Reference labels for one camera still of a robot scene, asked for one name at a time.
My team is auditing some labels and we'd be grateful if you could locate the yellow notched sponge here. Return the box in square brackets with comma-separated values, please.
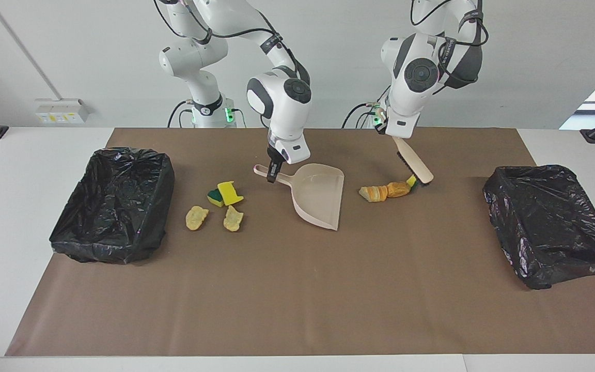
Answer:
[217, 181, 244, 205]

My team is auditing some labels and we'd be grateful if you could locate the pink plastic dustpan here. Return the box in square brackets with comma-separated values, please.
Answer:
[254, 163, 345, 231]

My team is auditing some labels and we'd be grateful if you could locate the pale yellow food piece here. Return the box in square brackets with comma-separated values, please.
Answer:
[224, 205, 244, 232]
[185, 206, 209, 231]

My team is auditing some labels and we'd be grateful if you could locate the sliced bread loaf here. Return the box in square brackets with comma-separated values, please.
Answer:
[359, 185, 388, 203]

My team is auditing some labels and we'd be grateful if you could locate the beige hand brush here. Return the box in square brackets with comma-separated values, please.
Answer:
[392, 135, 434, 185]

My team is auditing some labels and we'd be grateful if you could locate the bin lined with black bag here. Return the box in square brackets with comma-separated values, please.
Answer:
[50, 147, 176, 265]
[482, 165, 595, 290]

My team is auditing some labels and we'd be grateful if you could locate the brown paper table mat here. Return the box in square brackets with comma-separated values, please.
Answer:
[6, 128, 595, 357]

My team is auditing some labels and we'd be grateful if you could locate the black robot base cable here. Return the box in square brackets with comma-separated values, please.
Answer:
[167, 100, 195, 128]
[342, 101, 381, 129]

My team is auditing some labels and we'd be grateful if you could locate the white wall socket box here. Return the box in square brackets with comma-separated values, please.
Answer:
[35, 99, 91, 125]

